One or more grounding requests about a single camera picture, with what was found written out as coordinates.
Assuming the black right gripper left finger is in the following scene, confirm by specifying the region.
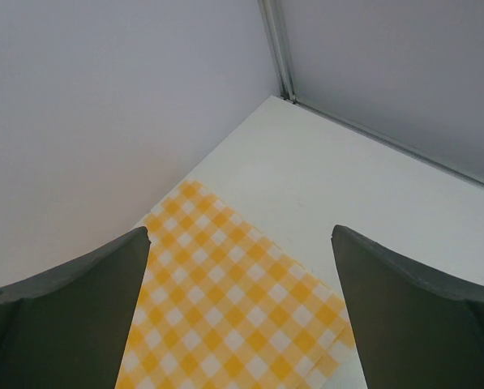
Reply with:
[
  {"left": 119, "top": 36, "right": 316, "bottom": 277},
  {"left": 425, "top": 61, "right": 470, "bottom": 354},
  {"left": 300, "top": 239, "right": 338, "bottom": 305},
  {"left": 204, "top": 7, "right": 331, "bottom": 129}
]
[{"left": 0, "top": 227, "right": 150, "bottom": 388}]

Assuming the aluminium frame post right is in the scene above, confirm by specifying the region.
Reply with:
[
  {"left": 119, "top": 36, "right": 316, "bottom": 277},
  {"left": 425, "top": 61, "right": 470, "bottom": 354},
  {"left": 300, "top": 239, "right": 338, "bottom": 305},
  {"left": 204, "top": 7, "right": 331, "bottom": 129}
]
[{"left": 261, "top": 1, "right": 484, "bottom": 186}]

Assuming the yellow white checkered cloth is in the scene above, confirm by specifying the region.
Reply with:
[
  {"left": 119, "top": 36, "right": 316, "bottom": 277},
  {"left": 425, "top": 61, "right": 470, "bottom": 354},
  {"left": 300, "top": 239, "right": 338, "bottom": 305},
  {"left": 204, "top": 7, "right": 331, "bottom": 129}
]
[{"left": 117, "top": 181, "right": 355, "bottom": 388}]

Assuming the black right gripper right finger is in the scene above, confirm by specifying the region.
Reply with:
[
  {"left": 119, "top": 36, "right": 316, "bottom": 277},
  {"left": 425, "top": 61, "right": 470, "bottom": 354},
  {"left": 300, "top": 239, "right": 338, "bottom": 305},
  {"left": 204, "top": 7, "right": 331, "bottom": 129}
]
[{"left": 332, "top": 225, "right": 484, "bottom": 388}]

